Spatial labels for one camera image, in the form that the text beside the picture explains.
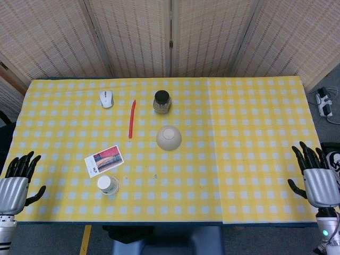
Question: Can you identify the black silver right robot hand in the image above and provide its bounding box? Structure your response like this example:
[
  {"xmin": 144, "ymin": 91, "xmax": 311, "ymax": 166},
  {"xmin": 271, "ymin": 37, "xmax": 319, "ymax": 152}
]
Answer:
[{"xmin": 287, "ymin": 141, "xmax": 340, "ymax": 208}]

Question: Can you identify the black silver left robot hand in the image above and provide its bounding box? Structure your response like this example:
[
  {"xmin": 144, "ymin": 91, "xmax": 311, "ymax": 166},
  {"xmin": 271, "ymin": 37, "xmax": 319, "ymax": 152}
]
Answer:
[{"xmin": 0, "ymin": 151, "xmax": 47, "ymax": 216}]

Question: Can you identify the black white patterned object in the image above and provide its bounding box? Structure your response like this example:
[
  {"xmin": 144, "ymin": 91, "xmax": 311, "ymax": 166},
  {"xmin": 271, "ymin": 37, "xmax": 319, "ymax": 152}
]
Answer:
[{"xmin": 324, "ymin": 150, "xmax": 340, "ymax": 188}]

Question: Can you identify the yellow white checked tablecloth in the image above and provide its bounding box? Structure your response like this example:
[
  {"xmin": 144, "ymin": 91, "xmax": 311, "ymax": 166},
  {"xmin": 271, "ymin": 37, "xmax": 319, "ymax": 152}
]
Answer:
[
  {"xmin": 14, "ymin": 77, "xmax": 223, "ymax": 223},
  {"xmin": 205, "ymin": 76, "xmax": 321, "ymax": 225}
]

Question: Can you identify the white power strip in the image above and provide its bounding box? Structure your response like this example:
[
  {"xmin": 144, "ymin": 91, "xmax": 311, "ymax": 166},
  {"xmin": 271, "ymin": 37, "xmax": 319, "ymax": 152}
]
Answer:
[{"xmin": 315, "ymin": 87, "xmax": 334, "ymax": 118}]

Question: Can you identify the yellow floor tape strip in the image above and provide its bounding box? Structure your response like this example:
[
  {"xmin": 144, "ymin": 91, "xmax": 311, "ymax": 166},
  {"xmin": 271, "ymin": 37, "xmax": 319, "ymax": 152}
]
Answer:
[{"xmin": 79, "ymin": 225, "xmax": 92, "ymax": 255}]

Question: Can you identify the red picture postcard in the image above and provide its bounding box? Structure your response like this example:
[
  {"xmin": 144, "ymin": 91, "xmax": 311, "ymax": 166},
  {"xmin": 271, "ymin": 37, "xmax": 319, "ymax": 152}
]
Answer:
[{"xmin": 84, "ymin": 144, "xmax": 125, "ymax": 179}]

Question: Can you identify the white grey computer mouse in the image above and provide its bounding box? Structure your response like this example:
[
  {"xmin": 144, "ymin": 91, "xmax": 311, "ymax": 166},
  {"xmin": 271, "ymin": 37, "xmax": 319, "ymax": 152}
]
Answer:
[{"xmin": 99, "ymin": 90, "xmax": 115, "ymax": 109}]

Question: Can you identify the red plastic stick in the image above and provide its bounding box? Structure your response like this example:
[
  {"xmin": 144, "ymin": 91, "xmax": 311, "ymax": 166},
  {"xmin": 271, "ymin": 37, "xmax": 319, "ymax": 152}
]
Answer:
[{"xmin": 128, "ymin": 99, "xmax": 137, "ymax": 139}]

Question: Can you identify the woven folding screen panel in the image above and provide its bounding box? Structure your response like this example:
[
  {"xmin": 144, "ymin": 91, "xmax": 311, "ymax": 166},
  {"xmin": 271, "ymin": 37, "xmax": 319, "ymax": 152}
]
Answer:
[
  {"xmin": 0, "ymin": 0, "xmax": 115, "ymax": 81},
  {"xmin": 230, "ymin": 0, "xmax": 340, "ymax": 91},
  {"xmin": 169, "ymin": 0, "xmax": 264, "ymax": 78},
  {"xmin": 84, "ymin": 0, "xmax": 174, "ymax": 78}
]

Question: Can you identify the beige upturned bowl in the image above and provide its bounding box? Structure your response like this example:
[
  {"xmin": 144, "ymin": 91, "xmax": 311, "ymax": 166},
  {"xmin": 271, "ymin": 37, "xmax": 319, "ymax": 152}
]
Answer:
[{"xmin": 156, "ymin": 125, "xmax": 183, "ymax": 151}]

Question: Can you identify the glass jar black lid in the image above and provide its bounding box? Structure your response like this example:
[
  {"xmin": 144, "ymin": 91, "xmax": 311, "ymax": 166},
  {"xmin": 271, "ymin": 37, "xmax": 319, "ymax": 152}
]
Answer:
[{"xmin": 152, "ymin": 90, "xmax": 172, "ymax": 115}]

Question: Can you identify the white cable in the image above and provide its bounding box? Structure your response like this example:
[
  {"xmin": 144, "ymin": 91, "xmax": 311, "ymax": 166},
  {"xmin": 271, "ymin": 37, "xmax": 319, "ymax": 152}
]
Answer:
[{"xmin": 327, "ymin": 87, "xmax": 340, "ymax": 125}]

